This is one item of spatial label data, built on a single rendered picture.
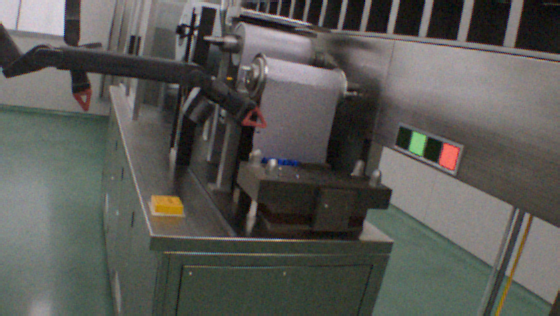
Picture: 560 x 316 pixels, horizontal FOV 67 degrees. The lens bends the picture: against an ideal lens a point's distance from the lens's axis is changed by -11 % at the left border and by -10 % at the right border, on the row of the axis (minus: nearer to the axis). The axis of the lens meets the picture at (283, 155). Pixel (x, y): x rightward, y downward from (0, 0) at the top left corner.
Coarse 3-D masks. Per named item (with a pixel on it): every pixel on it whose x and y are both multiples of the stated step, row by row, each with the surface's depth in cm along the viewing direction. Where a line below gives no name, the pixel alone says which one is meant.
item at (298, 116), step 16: (272, 80) 128; (272, 96) 130; (288, 96) 132; (304, 96) 133; (320, 96) 135; (336, 96) 137; (272, 112) 131; (288, 112) 133; (304, 112) 135; (320, 112) 137; (256, 128) 131; (272, 128) 132; (288, 128) 134; (304, 128) 136; (320, 128) 138; (272, 144) 134; (288, 144) 136; (304, 144) 138; (320, 144) 140
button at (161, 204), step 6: (156, 198) 116; (162, 198) 117; (168, 198) 118; (174, 198) 119; (156, 204) 112; (162, 204) 113; (168, 204) 114; (174, 204) 114; (180, 204) 115; (156, 210) 112; (162, 210) 113; (168, 210) 113; (174, 210) 114; (180, 210) 114
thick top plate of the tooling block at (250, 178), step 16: (240, 176) 126; (256, 176) 116; (288, 176) 121; (304, 176) 125; (320, 176) 128; (336, 176) 132; (352, 176) 136; (368, 176) 140; (256, 192) 115; (272, 192) 115; (288, 192) 117; (304, 192) 119; (368, 192) 127; (384, 192) 129; (368, 208) 128; (384, 208) 130
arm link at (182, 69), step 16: (64, 48) 101; (80, 48) 105; (48, 64) 99; (64, 64) 102; (80, 64) 105; (96, 64) 106; (112, 64) 108; (128, 64) 110; (144, 64) 111; (160, 64) 113; (176, 64) 114; (192, 64) 116; (160, 80) 114; (176, 80) 115
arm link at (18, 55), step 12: (0, 24) 94; (0, 36) 95; (0, 48) 95; (12, 48) 96; (36, 48) 98; (48, 48) 99; (0, 60) 96; (12, 60) 97; (24, 60) 97; (12, 72) 97; (24, 72) 98
